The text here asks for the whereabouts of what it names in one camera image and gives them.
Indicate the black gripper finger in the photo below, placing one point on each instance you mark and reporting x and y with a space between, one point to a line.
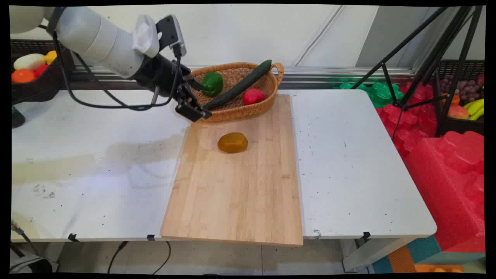
195 82
192 110

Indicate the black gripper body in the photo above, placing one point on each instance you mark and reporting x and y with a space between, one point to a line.
161 75

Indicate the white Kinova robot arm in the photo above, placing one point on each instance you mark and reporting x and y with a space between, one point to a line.
97 38

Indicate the green bell pepper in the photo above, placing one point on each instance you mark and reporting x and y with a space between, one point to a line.
212 83

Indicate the dark green cucumber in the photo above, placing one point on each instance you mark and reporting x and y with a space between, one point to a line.
244 83

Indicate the woven wicker basket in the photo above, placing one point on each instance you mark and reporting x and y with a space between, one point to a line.
240 108

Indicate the red bell pepper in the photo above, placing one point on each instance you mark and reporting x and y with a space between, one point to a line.
252 97

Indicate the wooden cutting board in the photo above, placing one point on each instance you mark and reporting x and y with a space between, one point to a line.
236 193

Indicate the yellow toy fruit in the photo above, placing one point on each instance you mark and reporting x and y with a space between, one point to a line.
50 57

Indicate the red toy fruit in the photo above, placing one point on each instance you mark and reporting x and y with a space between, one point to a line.
40 70

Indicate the black crate with toy vegetables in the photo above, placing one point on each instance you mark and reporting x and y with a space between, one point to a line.
37 89

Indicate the pale white toy vegetable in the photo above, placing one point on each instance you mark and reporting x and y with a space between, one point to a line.
29 61

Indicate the orange toy fruit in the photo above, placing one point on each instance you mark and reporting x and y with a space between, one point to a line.
22 76

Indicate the green foam mats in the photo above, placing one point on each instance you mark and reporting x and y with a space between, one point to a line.
381 95

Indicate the stacked red foam mats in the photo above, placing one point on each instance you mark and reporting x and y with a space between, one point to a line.
407 124

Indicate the grey bag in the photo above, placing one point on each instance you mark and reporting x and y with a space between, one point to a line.
31 265

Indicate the white table leg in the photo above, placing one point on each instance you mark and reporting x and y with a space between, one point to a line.
372 254

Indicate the black tripod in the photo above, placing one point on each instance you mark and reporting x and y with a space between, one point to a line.
438 50

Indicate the large red foam mat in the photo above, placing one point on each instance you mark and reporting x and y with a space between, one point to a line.
445 182

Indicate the peach coloured toy fruit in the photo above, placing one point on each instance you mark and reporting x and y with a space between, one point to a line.
458 112

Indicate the black crate with toy fruit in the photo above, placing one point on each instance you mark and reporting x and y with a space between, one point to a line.
461 126

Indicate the purple toy grapes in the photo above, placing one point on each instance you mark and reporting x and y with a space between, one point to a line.
467 89

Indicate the teal and orange foam mat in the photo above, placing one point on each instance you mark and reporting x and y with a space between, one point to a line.
422 255

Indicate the yellow toy bananas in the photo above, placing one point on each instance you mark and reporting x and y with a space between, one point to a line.
476 108

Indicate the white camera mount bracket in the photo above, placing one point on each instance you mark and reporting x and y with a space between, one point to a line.
145 37

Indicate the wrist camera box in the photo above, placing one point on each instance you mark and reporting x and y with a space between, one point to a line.
171 33

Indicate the aluminium wall rail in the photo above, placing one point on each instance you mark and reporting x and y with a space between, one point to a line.
317 73

